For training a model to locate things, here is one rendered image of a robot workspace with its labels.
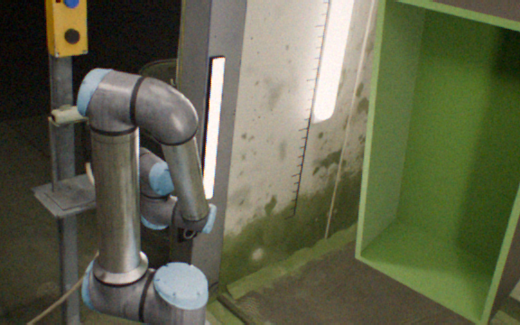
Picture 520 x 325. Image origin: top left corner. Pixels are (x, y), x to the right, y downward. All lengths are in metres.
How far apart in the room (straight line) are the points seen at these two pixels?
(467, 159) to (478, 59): 0.43
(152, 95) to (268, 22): 1.19
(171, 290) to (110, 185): 0.34
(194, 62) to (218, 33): 0.16
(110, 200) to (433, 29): 1.42
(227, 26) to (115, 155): 1.01
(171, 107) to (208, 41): 0.95
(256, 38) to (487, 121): 0.95
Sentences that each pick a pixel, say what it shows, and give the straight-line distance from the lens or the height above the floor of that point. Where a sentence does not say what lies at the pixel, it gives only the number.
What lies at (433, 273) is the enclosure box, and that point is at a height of 0.49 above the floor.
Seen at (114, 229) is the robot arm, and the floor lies 1.08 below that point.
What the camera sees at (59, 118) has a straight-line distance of 2.06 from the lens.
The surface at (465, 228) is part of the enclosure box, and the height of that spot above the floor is 0.64.
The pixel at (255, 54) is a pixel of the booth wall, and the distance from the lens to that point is 2.46.
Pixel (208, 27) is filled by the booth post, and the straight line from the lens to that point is 2.26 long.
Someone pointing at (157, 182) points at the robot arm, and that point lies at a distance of 1.78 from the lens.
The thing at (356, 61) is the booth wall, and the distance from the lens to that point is 3.00.
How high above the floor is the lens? 1.95
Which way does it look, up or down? 27 degrees down
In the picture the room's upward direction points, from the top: 8 degrees clockwise
